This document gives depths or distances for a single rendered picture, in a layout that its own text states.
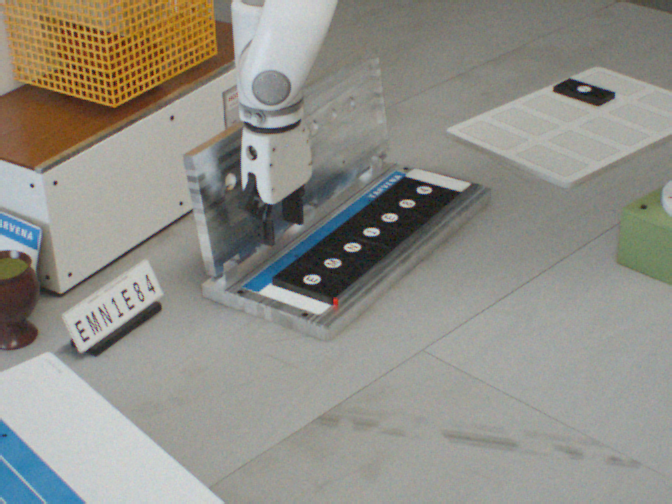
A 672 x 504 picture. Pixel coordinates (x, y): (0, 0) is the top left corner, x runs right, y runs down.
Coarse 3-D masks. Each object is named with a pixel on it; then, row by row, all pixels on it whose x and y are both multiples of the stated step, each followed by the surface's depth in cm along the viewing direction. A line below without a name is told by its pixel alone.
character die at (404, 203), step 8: (384, 192) 188; (392, 192) 188; (400, 192) 187; (376, 200) 186; (384, 200) 186; (392, 200) 185; (400, 200) 185; (408, 200) 185; (416, 200) 186; (424, 200) 185; (392, 208) 183; (400, 208) 183; (408, 208) 183; (416, 208) 183; (424, 208) 183; (432, 208) 183; (440, 208) 183; (424, 216) 182; (432, 216) 181
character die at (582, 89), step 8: (568, 80) 225; (576, 80) 224; (560, 88) 222; (568, 88) 222; (576, 88) 222; (584, 88) 221; (592, 88) 222; (600, 88) 221; (568, 96) 221; (576, 96) 220; (584, 96) 219; (592, 96) 218; (600, 96) 218; (608, 96) 218; (592, 104) 218; (600, 104) 217
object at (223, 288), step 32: (352, 192) 191; (480, 192) 189; (288, 224) 180; (320, 224) 182; (448, 224) 181; (256, 256) 175; (416, 256) 175; (224, 288) 168; (384, 288) 169; (288, 320) 162; (320, 320) 160; (352, 320) 164
